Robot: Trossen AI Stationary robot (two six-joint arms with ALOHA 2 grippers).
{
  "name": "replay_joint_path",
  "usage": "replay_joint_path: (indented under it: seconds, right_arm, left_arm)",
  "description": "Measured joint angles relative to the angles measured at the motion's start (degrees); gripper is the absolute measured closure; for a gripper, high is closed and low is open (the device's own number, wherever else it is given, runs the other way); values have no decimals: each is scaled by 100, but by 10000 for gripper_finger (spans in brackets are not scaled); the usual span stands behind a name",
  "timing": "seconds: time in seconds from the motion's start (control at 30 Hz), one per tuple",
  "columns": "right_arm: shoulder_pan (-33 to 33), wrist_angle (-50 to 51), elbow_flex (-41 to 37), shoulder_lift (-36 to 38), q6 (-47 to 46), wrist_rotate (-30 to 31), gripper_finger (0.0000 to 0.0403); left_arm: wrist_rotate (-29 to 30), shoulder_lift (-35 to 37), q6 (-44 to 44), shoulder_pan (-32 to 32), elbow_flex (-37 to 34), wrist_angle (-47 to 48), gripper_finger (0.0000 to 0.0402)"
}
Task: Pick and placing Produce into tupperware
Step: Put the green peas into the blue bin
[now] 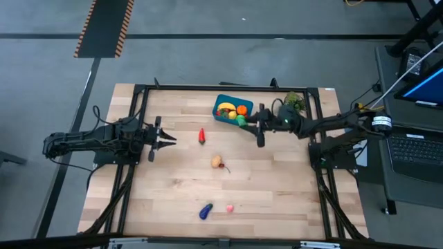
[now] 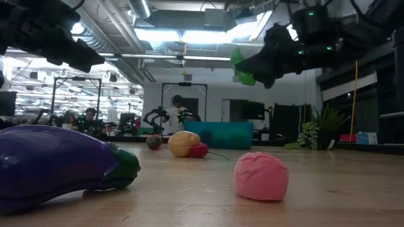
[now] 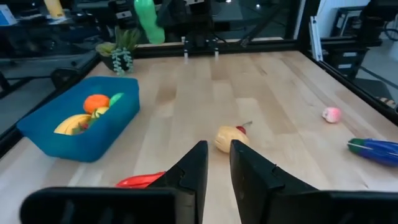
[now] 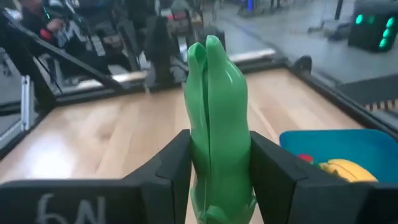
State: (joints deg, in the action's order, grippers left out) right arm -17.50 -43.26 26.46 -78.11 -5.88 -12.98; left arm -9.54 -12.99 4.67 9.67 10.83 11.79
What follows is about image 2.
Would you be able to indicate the black panel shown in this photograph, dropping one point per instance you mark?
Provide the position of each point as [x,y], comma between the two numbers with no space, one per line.
[288,121]

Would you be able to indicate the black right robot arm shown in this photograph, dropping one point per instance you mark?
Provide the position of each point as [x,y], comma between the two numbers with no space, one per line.
[363,22]

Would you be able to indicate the red toy cherry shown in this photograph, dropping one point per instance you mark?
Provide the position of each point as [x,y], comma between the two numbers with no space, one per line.
[198,150]

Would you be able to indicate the red toy chili pepper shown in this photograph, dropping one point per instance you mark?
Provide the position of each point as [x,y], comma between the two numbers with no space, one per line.
[153,142]

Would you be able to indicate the linear ceiling light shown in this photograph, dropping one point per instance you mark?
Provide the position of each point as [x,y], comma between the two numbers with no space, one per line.
[205,58]

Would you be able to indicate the black flat screen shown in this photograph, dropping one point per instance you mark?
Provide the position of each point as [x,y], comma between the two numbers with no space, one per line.
[252,110]

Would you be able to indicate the black office chair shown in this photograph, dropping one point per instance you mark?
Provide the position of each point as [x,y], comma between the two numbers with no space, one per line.
[127,119]

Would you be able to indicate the purple toy eggplant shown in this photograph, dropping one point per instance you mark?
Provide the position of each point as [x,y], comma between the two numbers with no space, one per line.
[47,164]

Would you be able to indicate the silver ceiling air duct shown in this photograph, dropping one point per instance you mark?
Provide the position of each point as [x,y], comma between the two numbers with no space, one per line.
[139,8]

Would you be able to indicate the green toy cucumber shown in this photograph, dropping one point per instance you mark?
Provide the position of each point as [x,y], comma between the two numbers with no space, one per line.
[246,79]

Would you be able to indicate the blue and white box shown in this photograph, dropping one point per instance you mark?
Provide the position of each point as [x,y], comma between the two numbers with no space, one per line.
[366,138]

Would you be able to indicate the tan toy potato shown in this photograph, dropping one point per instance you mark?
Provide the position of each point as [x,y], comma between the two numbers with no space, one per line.
[183,143]

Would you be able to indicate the dark monitor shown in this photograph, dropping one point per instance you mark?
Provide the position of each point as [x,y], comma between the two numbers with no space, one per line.
[8,104]

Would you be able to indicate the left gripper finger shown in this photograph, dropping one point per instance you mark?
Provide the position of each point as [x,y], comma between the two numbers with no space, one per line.
[85,55]
[77,67]

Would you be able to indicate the pink toy peach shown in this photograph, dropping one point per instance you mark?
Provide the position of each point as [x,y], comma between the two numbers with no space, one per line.
[260,176]

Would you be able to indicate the potted artificial green plant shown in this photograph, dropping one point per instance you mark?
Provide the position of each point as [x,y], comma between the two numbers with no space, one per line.
[328,126]

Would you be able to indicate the red box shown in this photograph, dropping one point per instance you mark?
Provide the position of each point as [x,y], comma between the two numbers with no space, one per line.
[347,138]

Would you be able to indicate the blue plastic tupperware container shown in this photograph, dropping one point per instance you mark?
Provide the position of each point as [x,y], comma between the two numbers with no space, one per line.
[227,134]

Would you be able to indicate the black gantry frame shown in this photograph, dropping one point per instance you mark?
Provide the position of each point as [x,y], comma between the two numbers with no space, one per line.
[184,84]
[75,79]

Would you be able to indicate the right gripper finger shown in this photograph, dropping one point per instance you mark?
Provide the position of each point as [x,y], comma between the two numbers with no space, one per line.
[268,67]

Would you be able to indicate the black background robot arm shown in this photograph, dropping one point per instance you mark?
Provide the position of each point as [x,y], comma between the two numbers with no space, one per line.
[186,115]
[154,116]

